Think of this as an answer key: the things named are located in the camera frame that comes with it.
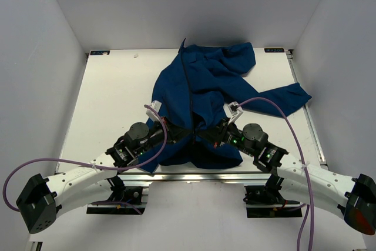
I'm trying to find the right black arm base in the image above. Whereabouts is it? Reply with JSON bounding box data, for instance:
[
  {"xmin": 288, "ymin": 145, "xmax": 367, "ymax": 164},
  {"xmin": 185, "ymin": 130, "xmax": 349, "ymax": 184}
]
[{"xmin": 243, "ymin": 175, "xmax": 304, "ymax": 219}]

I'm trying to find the blue jacket with black lining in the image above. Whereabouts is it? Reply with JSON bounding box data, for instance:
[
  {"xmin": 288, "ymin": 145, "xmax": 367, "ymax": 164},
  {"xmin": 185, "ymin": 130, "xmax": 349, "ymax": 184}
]
[{"xmin": 139, "ymin": 42, "xmax": 312, "ymax": 173}]

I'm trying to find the purple cable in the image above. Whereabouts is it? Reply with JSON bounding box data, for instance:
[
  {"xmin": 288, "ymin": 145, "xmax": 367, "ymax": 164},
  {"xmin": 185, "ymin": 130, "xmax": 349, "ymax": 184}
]
[
  {"xmin": 229, "ymin": 97, "xmax": 314, "ymax": 251},
  {"xmin": 2, "ymin": 102, "xmax": 169, "ymax": 215}
]

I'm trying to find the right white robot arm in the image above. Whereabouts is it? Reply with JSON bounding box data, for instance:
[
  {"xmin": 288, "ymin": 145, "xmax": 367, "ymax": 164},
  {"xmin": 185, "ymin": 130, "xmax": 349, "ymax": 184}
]
[{"xmin": 199, "ymin": 120, "xmax": 375, "ymax": 235}]

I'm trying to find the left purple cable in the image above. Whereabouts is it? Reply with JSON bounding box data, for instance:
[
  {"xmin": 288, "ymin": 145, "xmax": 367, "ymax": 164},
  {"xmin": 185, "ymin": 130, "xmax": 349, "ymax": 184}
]
[{"xmin": 2, "ymin": 102, "xmax": 169, "ymax": 215}]

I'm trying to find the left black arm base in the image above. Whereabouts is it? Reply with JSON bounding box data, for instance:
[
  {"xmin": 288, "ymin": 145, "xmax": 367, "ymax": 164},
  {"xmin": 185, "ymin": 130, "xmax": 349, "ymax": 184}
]
[{"xmin": 86, "ymin": 175, "xmax": 151, "ymax": 215}]

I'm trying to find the left blue table label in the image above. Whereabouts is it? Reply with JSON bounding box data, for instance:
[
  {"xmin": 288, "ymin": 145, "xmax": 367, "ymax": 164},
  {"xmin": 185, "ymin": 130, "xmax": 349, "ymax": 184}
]
[{"xmin": 89, "ymin": 51, "xmax": 110, "ymax": 56}]

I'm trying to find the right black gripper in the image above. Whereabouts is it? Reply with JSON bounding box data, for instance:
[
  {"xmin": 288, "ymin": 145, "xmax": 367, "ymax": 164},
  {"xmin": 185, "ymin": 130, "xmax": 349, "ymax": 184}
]
[{"xmin": 197, "ymin": 117, "xmax": 256, "ymax": 158}]

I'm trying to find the blue table label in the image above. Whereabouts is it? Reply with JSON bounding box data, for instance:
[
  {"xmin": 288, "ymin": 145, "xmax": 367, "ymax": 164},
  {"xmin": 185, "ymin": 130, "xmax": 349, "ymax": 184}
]
[
  {"xmin": 89, "ymin": 51, "xmax": 110, "ymax": 56},
  {"xmin": 264, "ymin": 48, "xmax": 285, "ymax": 53}
]

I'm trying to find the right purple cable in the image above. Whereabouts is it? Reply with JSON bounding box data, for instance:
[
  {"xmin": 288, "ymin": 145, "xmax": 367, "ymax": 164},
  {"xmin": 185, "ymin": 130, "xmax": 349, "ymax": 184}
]
[{"xmin": 229, "ymin": 97, "xmax": 314, "ymax": 251}]

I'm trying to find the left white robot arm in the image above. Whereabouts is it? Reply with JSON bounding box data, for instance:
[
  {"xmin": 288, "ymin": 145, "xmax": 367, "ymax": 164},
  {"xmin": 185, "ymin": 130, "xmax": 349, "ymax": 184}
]
[{"xmin": 16, "ymin": 101, "xmax": 190, "ymax": 234}]

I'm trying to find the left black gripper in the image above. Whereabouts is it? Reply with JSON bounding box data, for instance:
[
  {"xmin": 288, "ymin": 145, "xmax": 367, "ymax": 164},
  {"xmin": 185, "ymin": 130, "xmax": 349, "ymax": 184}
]
[{"xmin": 135, "ymin": 116, "xmax": 192, "ymax": 156}]

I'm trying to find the white front panel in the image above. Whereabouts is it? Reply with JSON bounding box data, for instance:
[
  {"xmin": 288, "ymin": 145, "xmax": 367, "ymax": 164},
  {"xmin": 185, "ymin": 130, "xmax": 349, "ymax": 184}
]
[{"xmin": 28, "ymin": 180, "xmax": 368, "ymax": 251}]

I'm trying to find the right blue table label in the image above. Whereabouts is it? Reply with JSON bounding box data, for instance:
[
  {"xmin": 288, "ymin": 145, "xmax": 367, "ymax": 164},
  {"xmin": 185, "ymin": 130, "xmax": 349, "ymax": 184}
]
[{"xmin": 264, "ymin": 48, "xmax": 285, "ymax": 53}]

